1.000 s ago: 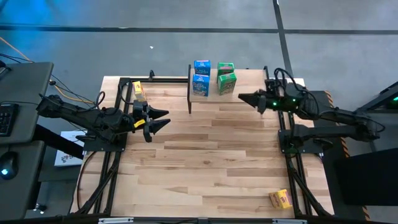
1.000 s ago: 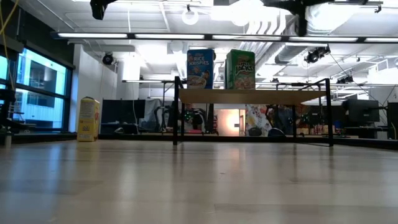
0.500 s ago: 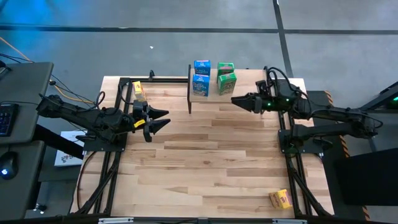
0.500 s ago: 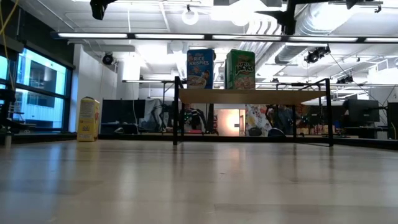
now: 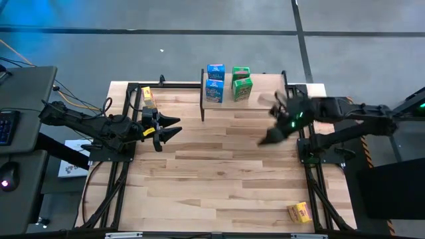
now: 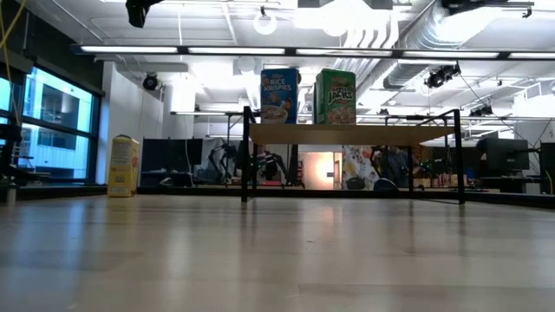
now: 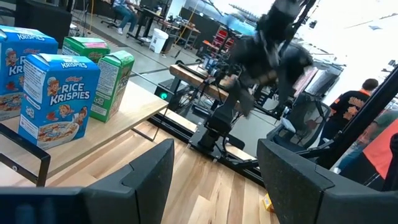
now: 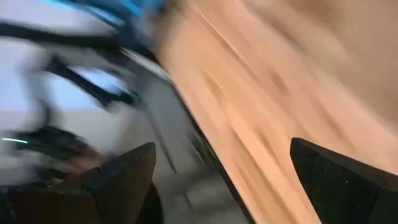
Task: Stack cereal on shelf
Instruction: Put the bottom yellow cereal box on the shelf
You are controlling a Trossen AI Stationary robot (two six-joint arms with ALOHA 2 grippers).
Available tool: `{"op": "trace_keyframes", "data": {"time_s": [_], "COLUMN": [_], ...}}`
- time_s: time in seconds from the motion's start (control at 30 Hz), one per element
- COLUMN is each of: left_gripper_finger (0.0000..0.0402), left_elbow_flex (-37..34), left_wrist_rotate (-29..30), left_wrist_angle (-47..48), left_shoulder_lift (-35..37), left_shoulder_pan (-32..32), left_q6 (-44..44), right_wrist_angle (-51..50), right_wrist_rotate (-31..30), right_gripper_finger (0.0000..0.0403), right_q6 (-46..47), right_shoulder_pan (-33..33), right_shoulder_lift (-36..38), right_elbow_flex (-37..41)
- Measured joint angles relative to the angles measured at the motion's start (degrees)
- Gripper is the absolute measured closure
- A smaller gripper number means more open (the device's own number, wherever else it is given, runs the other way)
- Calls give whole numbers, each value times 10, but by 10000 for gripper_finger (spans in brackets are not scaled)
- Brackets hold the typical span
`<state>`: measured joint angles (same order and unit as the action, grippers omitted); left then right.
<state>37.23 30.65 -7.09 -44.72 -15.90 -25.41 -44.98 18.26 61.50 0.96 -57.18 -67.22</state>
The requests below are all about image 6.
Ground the yellow Corn Pops cereal box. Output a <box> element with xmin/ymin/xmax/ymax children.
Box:
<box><xmin>106</xmin><ymin>133</ymin><xmax>141</xmax><ymax>198</ymax></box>

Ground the blue Rice Krispies cereal box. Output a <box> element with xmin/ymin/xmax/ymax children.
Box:
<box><xmin>259</xmin><ymin>67</ymin><xmax>301</xmax><ymax>126</ymax></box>

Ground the green Apple Jacks cereal box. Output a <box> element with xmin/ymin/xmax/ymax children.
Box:
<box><xmin>313</xmin><ymin>68</ymin><xmax>357</xmax><ymax>127</ymax></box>

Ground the large window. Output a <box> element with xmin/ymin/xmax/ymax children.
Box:
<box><xmin>0</xmin><ymin>64</ymin><xmax>105</xmax><ymax>185</ymax></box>

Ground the black overhead light bar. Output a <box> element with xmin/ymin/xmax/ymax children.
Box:
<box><xmin>71</xmin><ymin>42</ymin><xmax>555</xmax><ymax>62</ymax></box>

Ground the person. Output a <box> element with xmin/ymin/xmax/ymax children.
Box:
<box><xmin>380</xmin><ymin>146</ymin><xmax>411</xmax><ymax>188</ymax></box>
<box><xmin>254</xmin><ymin>145</ymin><xmax>288</xmax><ymax>185</ymax></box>

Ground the colourful floral panel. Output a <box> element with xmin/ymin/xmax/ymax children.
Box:
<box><xmin>341</xmin><ymin>145</ymin><xmax>382</xmax><ymax>192</ymax></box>

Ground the black ceiling-mounted equipment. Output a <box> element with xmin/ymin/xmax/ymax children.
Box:
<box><xmin>423</xmin><ymin>62</ymin><xmax>462</xmax><ymax>90</ymax></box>

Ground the dark cabinet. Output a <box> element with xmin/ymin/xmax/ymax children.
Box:
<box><xmin>539</xmin><ymin>141</ymin><xmax>555</xmax><ymax>195</ymax></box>

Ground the white ring ceiling lamp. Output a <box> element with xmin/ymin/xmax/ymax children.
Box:
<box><xmin>252</xmin><ymin>9</ymin><xmax>279</xmax><ymax>36</ymax></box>

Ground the yellow cable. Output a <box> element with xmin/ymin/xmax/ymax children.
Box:
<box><xmin>0</xmin><ymin>0</ymin><xmax>27</xmax><ymax>127</ymax></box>

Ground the black table edge frame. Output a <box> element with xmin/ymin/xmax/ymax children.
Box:
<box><xmin>0</xmin><ymin>184</ymin><xmax>555</xmax><ymax>210</ymax></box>

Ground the wooden shelf with black frame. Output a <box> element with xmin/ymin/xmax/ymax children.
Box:
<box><xmin>240</xmin><ymin>106</ymin><xmax>467</xmax><ymax>205</ymax></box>

